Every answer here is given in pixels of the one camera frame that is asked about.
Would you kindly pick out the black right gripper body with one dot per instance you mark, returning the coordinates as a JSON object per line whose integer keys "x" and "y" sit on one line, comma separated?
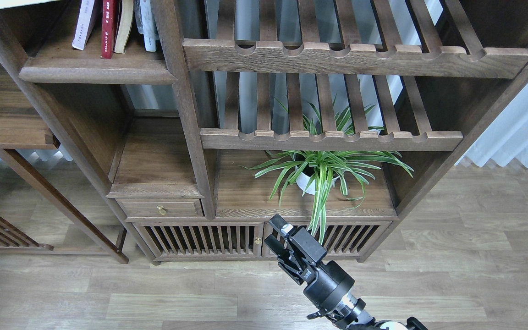
{"x": 329, "y": 289}

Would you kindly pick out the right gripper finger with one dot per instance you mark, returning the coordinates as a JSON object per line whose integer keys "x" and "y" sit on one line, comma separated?
{"x": 284, "y": 255}
{"x": 305, "y": 248}

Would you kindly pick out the red cover book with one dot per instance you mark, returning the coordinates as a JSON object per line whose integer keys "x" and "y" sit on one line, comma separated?
{"x": 109, "y": 20}

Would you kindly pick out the white cover book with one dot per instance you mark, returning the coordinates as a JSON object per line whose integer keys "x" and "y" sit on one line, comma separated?
{"x": 89, "y": 12}

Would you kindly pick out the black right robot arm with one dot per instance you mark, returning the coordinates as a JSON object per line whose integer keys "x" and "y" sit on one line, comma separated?
{"x": 412, "y": 324}

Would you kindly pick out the white plant pot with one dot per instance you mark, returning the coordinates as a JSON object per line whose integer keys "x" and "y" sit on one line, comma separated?
{"x": 304, "y": 177}

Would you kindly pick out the green spider plant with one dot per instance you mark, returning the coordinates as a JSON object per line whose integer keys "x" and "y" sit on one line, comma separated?
{"x": 352, "y": 167}

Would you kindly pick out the brass drawer knob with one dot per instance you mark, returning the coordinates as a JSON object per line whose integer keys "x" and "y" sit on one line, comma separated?
{"x": 161, "y": 210}

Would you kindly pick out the upright white book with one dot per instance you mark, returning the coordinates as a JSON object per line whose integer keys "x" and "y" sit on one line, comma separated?
{"x": 148, "y": 27}

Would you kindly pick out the upright tan book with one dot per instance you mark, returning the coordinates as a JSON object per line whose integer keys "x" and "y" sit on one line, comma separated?
{"x": 124, "y": 25}

